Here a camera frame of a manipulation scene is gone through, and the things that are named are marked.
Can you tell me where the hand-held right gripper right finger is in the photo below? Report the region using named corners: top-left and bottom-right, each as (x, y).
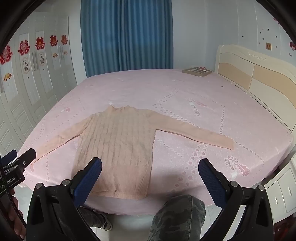
top-left (198, 158), bottom-right (274, 241)

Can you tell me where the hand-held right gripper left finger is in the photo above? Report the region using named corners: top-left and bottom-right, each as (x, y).
top-left (26, 157), bottom-right (102, 241)

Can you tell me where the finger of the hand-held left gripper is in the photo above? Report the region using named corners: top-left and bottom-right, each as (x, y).
top-left (0, 149), bottom-right (18, 166)
top-left (14, 148), bottom-right (37, 173)

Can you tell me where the peach knit sweater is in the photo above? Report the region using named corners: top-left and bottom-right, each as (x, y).
top-left (30, 105), bottom-right (235, 200)

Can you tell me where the person's left hand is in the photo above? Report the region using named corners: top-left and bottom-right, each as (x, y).
top-left (5, 188), bottom-right (26, 240)

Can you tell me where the person's left leg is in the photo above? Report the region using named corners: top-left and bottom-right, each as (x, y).
top-left (77, 205), bottom-right (108, 229)

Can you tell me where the person's leg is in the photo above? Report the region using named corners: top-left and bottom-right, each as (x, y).
top-left (147, 194), bottom-right (206, 241)
top-left (77, 205), bottom-right (108, 229)

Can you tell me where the person's shoe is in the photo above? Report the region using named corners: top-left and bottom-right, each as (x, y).
top-left (99, 213), bottom-right (113, 231)

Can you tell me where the person's right leg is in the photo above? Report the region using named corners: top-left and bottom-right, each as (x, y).
top-left (147, 194), bottom-right (206, 241)

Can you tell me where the white wardrobe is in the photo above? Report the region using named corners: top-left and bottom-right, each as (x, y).
top-left (0, 16), bottom-right (78, 149)

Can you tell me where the white nightstand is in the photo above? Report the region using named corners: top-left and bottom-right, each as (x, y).
top-left (264, 154), bottom-right (296, 215)

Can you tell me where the bed with pink sheet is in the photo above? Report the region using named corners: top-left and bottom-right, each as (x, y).
top-left (17, 68), bottom-right (294, 217)

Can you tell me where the flat brown box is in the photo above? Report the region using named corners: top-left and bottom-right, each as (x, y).
top-left (182, 66), bottom-right (212, 76)

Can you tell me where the cream bed headboard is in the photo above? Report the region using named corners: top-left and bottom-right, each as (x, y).
top-left (215, 44), bottom-right (296, 137)

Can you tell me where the blue curtain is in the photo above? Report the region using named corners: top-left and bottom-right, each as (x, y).
top-left (80, 0), bottom-right (174, 78)

